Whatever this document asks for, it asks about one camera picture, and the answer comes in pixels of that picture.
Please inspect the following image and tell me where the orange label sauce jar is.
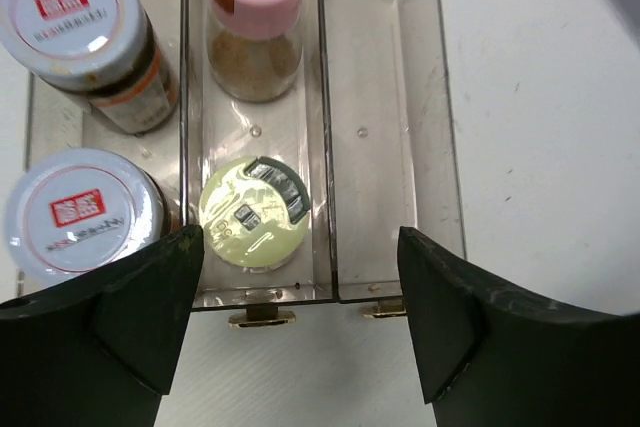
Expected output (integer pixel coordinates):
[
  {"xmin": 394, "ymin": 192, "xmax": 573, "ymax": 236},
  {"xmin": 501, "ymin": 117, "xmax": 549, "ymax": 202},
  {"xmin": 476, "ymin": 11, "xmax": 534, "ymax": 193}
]
[{"xmin": 4, "ymin": 148, "xmax": 180, "ymax": 287}]

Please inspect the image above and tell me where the dark brown sauce jar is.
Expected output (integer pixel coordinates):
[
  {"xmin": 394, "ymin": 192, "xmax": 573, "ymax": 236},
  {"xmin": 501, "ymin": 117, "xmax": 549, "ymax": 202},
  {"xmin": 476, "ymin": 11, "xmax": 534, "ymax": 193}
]
[{"xmin": 1, "ymin": 0, "xmax": 179, "ymax": 134}]

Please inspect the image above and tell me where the right clear organizer bin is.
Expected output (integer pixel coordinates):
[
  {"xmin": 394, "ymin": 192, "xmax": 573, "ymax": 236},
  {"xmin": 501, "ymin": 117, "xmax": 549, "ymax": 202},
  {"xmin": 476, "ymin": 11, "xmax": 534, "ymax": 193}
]
[{"xmin": 324, "ymin": 0, "xmax": 466, "ymax": 319}]

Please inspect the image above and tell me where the left clear organizer bin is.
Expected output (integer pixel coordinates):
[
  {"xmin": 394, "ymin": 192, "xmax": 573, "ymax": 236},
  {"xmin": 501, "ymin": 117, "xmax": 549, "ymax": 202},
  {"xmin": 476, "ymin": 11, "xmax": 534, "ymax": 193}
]
[{"xmin": 19, "ymin": 0, "xmax": 194, "ymax": 298}]

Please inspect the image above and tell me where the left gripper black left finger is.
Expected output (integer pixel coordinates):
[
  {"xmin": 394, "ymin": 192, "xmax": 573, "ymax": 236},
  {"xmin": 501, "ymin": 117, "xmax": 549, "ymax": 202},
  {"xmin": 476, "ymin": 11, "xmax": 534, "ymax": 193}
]
[{"xmin": 1, "ymin": 225, "xmax": 204, "ymax": 426}]

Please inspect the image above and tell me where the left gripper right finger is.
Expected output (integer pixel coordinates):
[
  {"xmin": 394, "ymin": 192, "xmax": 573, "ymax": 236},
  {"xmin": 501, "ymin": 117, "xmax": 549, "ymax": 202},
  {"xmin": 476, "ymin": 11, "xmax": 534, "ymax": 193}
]
[{"xmin": 397, "ymin": 227, "xmax": 639, "ymax": 426}]

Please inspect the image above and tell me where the pink lid spice bottle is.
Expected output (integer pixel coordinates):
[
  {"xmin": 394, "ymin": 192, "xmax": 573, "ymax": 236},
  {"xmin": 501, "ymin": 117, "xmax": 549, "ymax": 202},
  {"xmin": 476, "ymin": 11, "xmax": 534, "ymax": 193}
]
[{"xmin": 207, "ymin": 0, "xmax": 303, "ymax": 103}]

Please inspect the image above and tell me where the yellow lid spice bottle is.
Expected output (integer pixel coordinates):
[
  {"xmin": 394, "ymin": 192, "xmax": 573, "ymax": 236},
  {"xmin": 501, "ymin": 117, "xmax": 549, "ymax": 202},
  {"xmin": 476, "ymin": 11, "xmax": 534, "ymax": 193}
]
[{"xmin": 198, "ymin": 156, "xmax": 312, "ymax": 273}]

